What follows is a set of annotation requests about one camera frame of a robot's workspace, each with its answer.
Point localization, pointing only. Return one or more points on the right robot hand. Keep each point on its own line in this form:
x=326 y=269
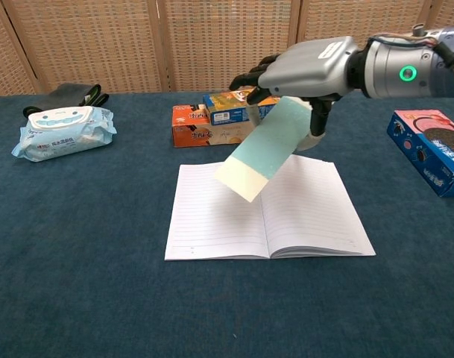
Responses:
x=308 y=69

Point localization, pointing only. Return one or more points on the light blue paper bookmark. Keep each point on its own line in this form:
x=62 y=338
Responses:
x=264 y=149

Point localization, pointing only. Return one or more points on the woven bamboo screen panel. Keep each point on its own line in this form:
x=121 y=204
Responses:
x=226 y=37
x=3 y=63
x=361 y=18
x=88 y=41
x=448 y=13

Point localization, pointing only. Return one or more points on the blue and yellow snack box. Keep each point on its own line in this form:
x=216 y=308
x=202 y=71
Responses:
x=226 y=108

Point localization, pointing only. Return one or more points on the orange cardboard box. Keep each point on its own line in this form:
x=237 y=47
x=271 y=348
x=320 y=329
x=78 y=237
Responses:
x=197 y=130

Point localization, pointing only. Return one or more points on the blue pink cookie box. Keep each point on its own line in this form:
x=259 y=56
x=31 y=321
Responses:
x=431 y=149

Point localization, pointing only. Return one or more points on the open lined notebook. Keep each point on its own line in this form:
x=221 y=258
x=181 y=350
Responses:
x=308 y=216

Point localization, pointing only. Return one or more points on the folded dark grey cloth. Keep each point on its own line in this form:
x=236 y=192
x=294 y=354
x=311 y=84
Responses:
x=72 y=91

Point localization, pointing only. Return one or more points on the light blue wet wipes pack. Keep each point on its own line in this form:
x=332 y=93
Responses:
x=62 y=134

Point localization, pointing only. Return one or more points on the dark blue table mat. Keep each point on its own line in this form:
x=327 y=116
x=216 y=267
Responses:
x=100 y=279

